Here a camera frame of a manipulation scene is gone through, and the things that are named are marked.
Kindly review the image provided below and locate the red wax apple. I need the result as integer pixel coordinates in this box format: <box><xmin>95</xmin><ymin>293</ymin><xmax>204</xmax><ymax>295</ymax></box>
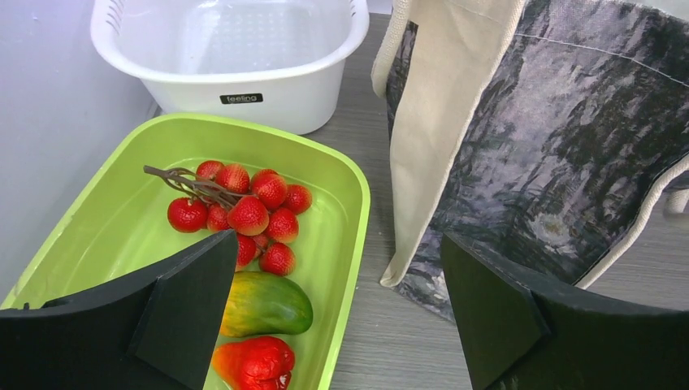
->
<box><xmin>211</xmin><ymin>336</ymin><xmax>296</xmax><ymax>390</ymax></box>

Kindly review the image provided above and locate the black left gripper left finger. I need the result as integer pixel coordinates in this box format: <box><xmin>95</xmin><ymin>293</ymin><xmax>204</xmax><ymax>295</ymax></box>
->
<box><xmin>1</xmin><ymin>230</ymin><xmax>238</xmax><ymax>389</ymax></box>

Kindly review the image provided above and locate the green plastic tray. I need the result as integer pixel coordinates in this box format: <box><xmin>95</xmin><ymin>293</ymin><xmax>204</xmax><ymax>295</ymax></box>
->
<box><xmin>1</xmin><ymin>114</ymin><xmax>371</xmax><ymax>389</ymax></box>

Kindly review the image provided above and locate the green orange mango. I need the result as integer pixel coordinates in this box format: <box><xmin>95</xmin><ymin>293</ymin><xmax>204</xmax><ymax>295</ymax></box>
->
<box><xmin>219</xmin><ymin>271</ymin><xmax>314</xmax><ymax>338</ymax></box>

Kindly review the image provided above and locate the canvas tote bag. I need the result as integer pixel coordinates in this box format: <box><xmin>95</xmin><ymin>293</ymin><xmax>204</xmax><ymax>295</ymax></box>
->
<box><xmin>371</xmin><ymin>1</ymin><xmax>688</xmax><ymax>320</ymax></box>

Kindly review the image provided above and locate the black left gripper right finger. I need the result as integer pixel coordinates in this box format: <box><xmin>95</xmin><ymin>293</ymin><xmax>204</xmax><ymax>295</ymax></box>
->
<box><xmin>440</xmin><ymin>235</ymin><xmax>688</xmax><ymax>389</ymax></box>

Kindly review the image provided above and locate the white plastic basket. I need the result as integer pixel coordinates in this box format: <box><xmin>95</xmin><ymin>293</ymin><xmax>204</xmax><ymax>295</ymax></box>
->
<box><xmin>90</xmin><ymin>0</ymin><xmax>370</xmax><ymax>135</ymax></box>

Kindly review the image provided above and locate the red lychee bunch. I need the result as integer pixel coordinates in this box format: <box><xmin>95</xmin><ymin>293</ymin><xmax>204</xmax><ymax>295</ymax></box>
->
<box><xmin>144</xmin><ymin>160</ymin><xmax>313</xmax><ymax>276</ymax></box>

